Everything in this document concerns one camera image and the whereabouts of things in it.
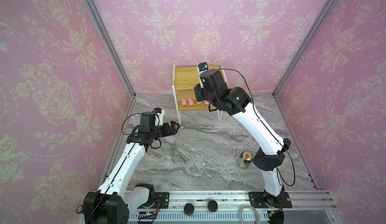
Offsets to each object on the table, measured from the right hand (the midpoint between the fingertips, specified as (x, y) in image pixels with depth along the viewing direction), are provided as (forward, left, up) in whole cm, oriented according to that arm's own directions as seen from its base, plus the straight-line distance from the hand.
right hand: (200, 85), depth 68 cm
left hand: (-7, +15, -22) cm, 28 cm away
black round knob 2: (-42, -3, -33) cm, 54 cm away
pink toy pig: (+11, +9, -22) cm, 27 cm away
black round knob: (-43, +8, -31) cm, 54 cm away
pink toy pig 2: (+10, +5, -23) cm, 25 cm away
